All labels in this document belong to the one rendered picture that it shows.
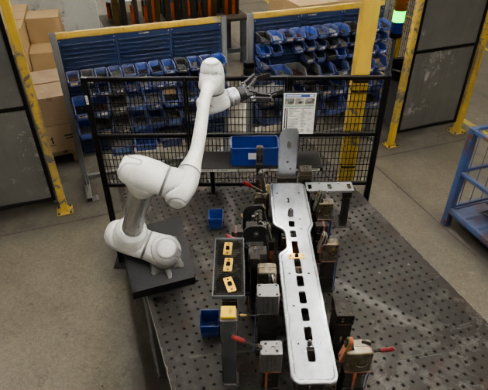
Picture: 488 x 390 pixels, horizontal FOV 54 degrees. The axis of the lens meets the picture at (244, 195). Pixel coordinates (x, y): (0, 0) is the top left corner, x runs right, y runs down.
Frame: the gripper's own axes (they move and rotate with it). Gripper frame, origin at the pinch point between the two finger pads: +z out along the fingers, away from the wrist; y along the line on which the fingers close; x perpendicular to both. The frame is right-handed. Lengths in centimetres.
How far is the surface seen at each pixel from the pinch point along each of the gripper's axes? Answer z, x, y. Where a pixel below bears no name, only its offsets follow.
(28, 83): -123, -79, -161
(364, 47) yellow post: 73, -17, -24
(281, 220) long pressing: -13, -61, 41
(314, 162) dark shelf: 32, -76, 2
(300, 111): 34, -54, -24
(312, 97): 41, -45, -24
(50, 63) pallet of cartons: -110, -207, -361
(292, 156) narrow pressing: 15, -61, 2
